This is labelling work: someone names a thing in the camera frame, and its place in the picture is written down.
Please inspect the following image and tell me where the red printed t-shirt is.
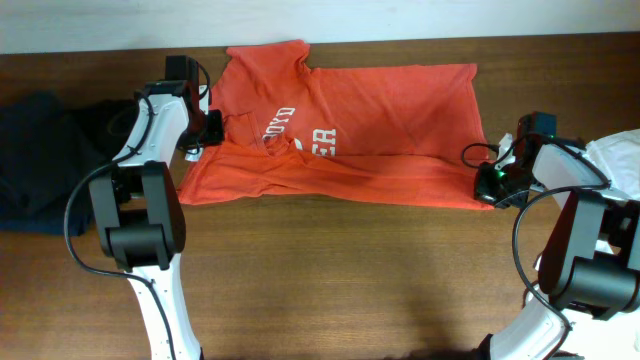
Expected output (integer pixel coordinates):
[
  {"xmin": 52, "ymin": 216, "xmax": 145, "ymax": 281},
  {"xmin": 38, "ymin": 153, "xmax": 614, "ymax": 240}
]
[{"xmin": 178, "ymin": 40, "xmax": 488, "ymax": 210}]

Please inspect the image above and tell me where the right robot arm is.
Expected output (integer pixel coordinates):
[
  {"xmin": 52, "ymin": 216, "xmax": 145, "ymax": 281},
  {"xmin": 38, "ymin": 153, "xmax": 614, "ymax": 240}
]
[{"xmin": 471, "ymin": 112, "xmax": 639, "ymax": 360}]

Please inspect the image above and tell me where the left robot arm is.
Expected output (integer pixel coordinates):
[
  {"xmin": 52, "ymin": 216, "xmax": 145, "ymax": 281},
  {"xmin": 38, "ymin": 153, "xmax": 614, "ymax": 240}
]
[{"xmin": 88, "ymin": 55, "xmax": 225, "ymax": 359}]

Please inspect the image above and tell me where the white t-shirt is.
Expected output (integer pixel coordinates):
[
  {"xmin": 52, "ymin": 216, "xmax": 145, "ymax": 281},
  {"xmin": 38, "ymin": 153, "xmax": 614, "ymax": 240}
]
[{"xmin": 519, "ymin": 128, "xmax": 640, "ymax": 360}]

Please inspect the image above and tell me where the folded dark navy garment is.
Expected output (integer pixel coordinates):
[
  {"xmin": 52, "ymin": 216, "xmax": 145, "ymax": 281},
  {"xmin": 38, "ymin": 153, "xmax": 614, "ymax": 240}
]
[{"xmin": 1, "ymin": 92, "xmax": 137, "ymax": 235}]

